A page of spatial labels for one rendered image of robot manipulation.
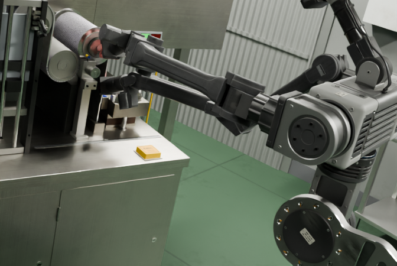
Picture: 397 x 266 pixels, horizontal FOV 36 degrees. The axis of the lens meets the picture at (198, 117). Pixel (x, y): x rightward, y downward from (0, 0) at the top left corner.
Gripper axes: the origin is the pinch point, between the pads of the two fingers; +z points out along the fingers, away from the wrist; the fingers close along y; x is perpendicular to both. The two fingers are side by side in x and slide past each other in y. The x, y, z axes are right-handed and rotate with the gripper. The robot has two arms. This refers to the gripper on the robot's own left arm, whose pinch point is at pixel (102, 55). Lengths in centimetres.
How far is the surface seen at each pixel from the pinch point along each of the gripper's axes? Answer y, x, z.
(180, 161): 28, -41, -1
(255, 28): 209, 72, 118
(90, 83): -4.3, -9.6, 3.9
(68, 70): -9.9, -3.9, 8.4
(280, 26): 215, 67, 98
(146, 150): 15.3, -35.8, 1.7
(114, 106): 10.4, -16.1, 12.3
